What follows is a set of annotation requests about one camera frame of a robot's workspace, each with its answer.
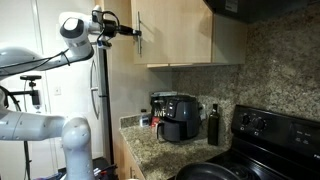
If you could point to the white wall light switch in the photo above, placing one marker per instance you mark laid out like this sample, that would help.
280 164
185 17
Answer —
57 90

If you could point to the light wood overhead cabinet body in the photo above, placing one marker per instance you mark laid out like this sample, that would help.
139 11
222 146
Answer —
230 43

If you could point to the black frying pan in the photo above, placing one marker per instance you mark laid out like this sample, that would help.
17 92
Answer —
203 171

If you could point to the white interior door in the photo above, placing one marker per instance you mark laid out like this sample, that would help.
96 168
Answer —
50 86

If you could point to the black stove knob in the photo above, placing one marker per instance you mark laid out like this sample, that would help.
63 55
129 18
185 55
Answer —
245 119
259 124

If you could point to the light wood base cabinet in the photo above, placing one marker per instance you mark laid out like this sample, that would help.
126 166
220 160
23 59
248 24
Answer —
125 163

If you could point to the stainless steel refrigerator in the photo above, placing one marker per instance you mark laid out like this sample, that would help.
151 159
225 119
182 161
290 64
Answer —
104 126

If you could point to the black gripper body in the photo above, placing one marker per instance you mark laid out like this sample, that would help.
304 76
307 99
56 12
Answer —
110 28

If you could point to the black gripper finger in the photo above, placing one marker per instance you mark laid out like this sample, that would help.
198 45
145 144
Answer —
128 28
130 33

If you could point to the small jar with black lid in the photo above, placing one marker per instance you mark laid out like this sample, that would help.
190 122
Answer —
144 119

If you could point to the black electric stove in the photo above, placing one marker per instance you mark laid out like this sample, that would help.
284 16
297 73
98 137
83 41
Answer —
283 133

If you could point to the small red package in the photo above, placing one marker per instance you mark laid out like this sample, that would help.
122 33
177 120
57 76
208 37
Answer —
154 122

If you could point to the dark glass oil bottle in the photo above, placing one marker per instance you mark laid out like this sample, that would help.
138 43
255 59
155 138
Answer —
213 130

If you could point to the black camera tripod stand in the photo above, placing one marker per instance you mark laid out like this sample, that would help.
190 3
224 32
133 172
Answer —
35 98

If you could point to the white backsplash outlet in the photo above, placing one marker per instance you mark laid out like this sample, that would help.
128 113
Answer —
202 111

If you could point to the black air fryer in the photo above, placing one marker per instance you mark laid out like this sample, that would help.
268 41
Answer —
181 116

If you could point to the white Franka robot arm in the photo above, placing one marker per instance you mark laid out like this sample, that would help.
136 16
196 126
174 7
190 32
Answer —
76 146

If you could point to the black range hood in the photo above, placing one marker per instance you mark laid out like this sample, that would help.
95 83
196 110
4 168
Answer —
266 10

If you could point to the wide light wood cabinet door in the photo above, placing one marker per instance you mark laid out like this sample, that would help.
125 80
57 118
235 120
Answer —
176 33

